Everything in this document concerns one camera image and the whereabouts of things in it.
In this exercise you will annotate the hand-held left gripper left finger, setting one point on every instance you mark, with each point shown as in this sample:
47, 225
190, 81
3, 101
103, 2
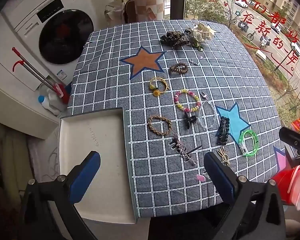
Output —
86, 177

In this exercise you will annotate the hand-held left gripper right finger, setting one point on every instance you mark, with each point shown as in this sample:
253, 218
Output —
220, 178

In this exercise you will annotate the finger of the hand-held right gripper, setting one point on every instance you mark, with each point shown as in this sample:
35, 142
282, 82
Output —
291, 135

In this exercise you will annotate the white cardboard box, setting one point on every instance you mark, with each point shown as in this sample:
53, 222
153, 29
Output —
90, 135

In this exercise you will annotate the pink charm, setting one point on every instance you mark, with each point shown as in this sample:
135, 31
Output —
200, 178

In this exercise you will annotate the red plastic basin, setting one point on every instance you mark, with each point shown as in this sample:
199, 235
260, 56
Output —
290, 185

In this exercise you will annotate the rhinestone hair clip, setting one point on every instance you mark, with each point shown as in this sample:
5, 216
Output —
182, 150

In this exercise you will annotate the black beaded hair clip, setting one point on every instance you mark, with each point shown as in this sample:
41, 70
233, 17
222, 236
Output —
223, 130

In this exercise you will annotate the grey checkered star tablecloth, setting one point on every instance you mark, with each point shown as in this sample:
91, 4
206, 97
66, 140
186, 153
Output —
165, 180

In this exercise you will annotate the black claw hair clip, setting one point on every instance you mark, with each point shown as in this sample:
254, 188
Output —
188, 120

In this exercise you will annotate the white detergent jug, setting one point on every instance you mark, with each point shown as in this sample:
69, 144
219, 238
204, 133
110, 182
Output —
55, 101

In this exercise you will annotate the blue capped white bottle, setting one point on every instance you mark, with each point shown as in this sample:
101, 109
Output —
43, 101

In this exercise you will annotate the white parked scooter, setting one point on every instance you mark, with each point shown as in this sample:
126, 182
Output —
265, 41

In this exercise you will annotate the dark parked scooter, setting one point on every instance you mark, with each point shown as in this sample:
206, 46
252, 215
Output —
242, 26

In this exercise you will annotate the cream polka dot scrunchie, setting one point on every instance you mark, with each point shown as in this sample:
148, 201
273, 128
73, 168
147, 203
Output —
202, 31

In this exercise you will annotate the white car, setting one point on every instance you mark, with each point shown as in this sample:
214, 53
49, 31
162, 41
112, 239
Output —
241, 3

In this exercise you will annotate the white washing machine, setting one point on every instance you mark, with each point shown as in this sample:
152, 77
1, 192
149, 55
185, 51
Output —
65, 35

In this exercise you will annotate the small black hair clip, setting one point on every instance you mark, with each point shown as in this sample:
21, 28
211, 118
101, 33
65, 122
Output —
187, 32

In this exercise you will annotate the leopard print scrunchie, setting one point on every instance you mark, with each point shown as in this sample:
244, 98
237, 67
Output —
172, 38

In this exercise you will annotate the white cloth bag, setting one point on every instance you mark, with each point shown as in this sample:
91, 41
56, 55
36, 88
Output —
113, 8

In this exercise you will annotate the brown chair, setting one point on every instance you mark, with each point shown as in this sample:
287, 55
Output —
130, 10

